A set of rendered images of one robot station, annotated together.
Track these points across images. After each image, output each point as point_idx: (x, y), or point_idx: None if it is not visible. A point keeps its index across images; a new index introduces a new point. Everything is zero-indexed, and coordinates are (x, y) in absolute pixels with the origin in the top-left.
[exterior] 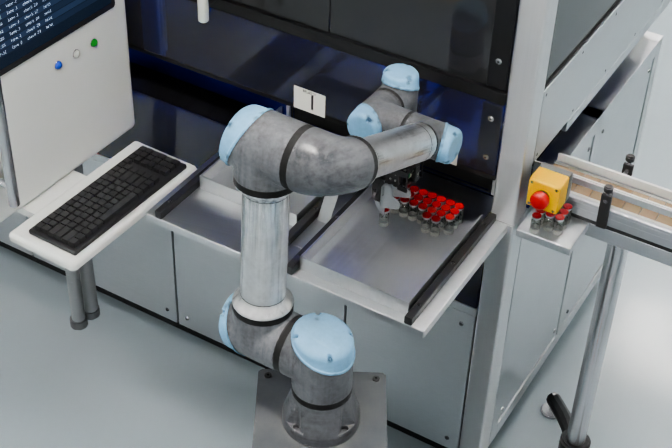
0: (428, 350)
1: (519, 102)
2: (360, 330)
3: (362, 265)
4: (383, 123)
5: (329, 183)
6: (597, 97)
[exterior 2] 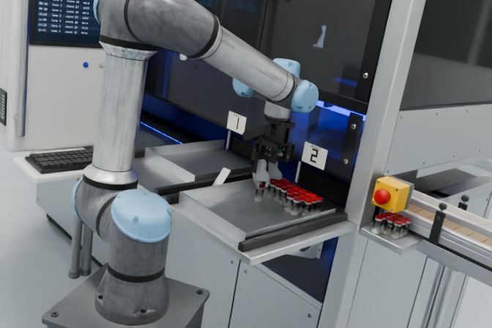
0: None
1: (376, 110)
2: (240, 315)
3: (227, 213)
4: None
5: (161, 20)
6: (446, 189)
